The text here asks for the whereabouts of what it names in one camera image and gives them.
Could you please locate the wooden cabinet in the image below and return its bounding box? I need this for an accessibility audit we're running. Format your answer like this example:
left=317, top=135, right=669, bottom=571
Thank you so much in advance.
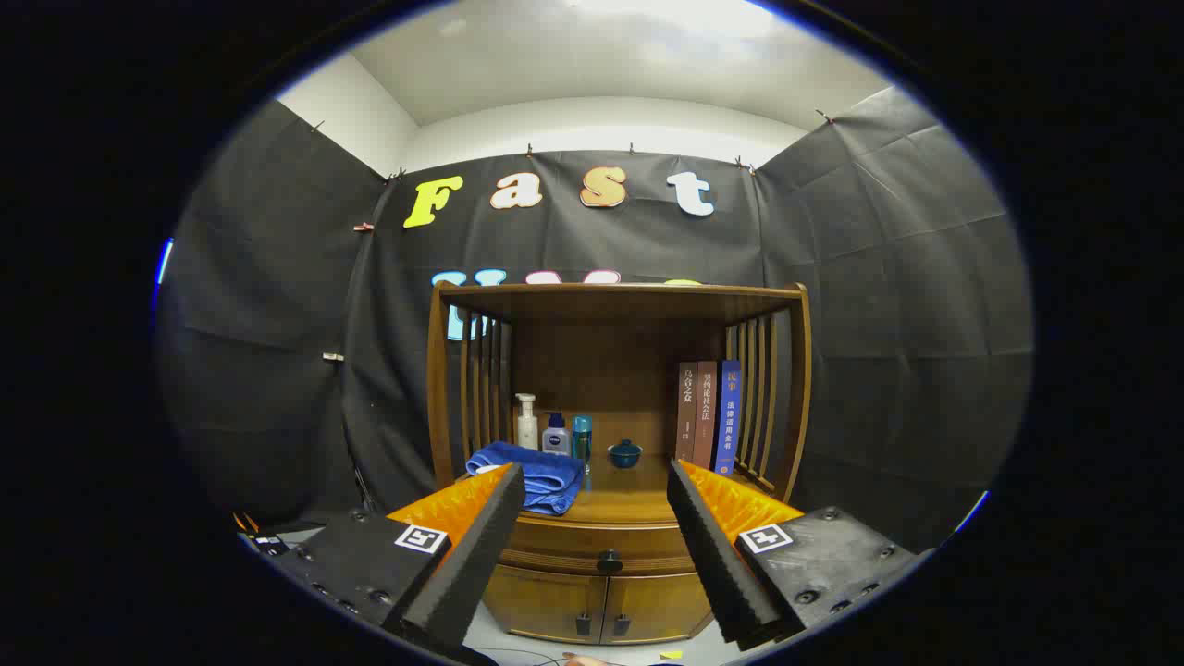
left=425, top=282, right=813, bottom=646

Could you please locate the blue folded towel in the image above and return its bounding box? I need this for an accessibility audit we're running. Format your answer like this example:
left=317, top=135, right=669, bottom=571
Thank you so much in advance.
left=465, top=441, right=586, bottom=516

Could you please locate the dark brown book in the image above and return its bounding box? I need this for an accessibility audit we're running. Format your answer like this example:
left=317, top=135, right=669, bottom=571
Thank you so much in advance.
left=675, top=362, right=699, bottom=463

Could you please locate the wooden countertop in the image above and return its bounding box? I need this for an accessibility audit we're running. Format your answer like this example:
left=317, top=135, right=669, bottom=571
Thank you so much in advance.
left=458, top=453, right=778, bottom=528

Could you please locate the wooden drawer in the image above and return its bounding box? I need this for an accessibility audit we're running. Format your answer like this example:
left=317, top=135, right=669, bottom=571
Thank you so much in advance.
left=497, top=520, right=713, bottom=576

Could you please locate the wooden cabinet door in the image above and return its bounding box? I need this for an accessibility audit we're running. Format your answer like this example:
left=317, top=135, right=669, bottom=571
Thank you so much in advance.
left=483, top=564, right=607, bottom=644
left=601, top=573, right=713, bottom=646

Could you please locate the reddish brown book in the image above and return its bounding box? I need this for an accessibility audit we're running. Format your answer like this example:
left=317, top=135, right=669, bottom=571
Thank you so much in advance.
left=693, top=361, right=719, bottom=471

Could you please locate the blue book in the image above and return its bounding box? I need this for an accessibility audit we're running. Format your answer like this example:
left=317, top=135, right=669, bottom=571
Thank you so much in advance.
left=714, top=360, right=742, bottom=477

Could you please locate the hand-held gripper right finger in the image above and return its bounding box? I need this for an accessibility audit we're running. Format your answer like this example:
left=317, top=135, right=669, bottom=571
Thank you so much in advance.
left=666, top=459, right=929, bottom=651

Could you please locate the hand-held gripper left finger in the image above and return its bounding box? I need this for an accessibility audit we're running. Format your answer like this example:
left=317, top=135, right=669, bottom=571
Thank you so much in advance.
left=268, top=462, right=526, bottom=653

